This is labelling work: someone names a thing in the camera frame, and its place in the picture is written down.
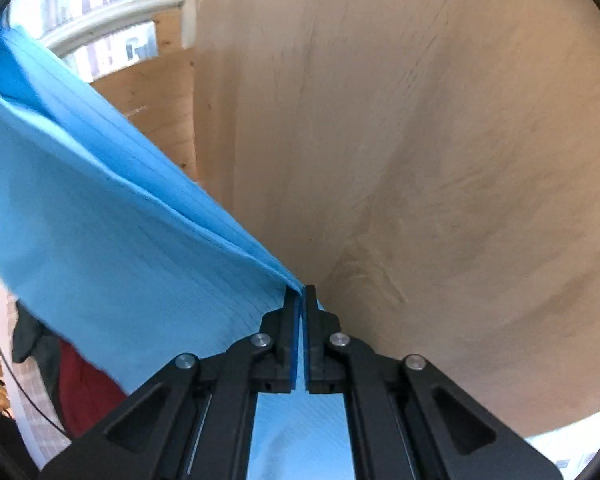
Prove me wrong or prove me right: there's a large light wood board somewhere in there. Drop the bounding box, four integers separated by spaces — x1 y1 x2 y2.
192 0 600 438

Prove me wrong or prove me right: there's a dark grey garment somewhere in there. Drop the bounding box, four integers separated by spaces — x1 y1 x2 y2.
11 302 63 413

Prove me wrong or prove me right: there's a blue garment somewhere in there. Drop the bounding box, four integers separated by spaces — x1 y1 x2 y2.
0 25 356 480

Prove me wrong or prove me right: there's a dark red garment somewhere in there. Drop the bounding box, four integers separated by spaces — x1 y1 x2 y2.
57 337 131 438

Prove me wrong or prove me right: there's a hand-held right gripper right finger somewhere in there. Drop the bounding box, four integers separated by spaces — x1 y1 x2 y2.
302 285 563 480

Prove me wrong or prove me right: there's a wooden plank panel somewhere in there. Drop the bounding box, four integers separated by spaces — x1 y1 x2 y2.
91 7 203 186

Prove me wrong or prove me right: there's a cream window frame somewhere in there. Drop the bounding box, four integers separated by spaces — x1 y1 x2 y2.
2 0 201 81

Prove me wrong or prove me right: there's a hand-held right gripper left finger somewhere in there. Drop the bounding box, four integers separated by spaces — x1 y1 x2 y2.
39 287 301 480

